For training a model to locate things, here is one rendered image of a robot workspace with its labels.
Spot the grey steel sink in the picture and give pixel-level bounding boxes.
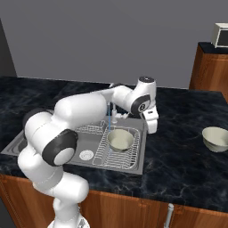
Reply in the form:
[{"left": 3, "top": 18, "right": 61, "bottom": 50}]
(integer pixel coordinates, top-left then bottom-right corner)
[{"left": 0, "top": 118, "right": 148, "bottom": 176}]

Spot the wooden cupboard door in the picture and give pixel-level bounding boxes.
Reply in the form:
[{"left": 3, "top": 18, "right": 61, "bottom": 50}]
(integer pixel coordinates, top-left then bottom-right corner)
[
  {"left": 169, "top": 204, "right": 228, "bottom": 228},
  {"left": 79, "top": 190, "right": 171, "bottom": 228},
  {"left": 0, "top": 174, "right": 57, "bottom": 228}
]

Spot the cream bowl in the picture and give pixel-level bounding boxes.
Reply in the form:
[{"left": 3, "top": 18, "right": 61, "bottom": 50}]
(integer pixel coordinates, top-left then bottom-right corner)
[
  {"left": 201, "top": 126, "right": 228, "bottom": 153},
  {"left": 107, "top": 128, "right": 134, "bottom": 152}
]

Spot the small wire rack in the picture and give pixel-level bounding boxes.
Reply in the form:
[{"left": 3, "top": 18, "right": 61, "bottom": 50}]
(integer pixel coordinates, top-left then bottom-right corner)
[{"left": 75, "top": 119, "right": 107, "bottom": 134}]

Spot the large wire dish rack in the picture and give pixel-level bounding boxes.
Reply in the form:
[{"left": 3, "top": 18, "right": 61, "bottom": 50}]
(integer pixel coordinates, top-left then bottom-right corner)
[{"left": 92, "top": 126, "right": 142, "bottom": 171}]

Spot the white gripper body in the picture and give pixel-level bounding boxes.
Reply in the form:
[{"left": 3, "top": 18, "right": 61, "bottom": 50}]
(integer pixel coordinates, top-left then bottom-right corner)
[{"left": 144, "top": 117, "right": 159, "bottom": 134}]

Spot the chrome tap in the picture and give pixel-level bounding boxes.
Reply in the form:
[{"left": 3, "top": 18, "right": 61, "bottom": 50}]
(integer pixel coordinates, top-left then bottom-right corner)
[{"left": 106, "top": 102, "right": 130, "bottom": 132}]

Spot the white microwave oven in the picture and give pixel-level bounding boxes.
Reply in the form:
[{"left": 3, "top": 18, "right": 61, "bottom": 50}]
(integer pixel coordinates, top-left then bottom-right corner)
[{"left": 210, "top": 22, "right": 228, "bottom": 49}]

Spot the silver cupboard handle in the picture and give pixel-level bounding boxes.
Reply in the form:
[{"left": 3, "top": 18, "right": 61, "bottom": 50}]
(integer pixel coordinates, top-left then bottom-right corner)
[{"left": 164, "top": 203, "right": 175, "bottom": 228}]

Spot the tall wooden cabinet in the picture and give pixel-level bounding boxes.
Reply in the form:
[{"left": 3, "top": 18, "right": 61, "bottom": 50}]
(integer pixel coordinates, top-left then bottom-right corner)
[{"left": 188, "top": 41, "right": 228, "bottom": 102}]

